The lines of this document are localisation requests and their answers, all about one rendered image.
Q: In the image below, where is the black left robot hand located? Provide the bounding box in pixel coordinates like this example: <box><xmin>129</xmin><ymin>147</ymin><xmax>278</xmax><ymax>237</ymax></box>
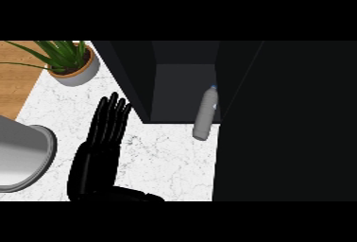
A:
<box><xmin>64</xmin><ymin>91</ymin><xmax>165</xmax><ymax>202</ymax></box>

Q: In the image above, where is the clear plastic water bottle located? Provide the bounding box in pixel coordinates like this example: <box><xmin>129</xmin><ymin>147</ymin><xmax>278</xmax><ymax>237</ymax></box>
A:
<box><xmin>191</xmin><ymin>84</ymin><xmax>219</xmax><ymax>142</ymax></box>

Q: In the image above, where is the dark grey open cabinet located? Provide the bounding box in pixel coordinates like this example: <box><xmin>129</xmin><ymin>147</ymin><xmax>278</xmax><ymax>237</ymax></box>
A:
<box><xmin>89</xmin><ymin>40</ymin><xmax>265</xmax><ymax>125</ymax></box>

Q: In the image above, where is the green potted plant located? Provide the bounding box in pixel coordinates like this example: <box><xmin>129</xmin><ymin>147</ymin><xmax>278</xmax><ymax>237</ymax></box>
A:
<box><xmin>0</xmin><ymin>40</ymin><xmax>101</xmax><ymax>88</ymax></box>

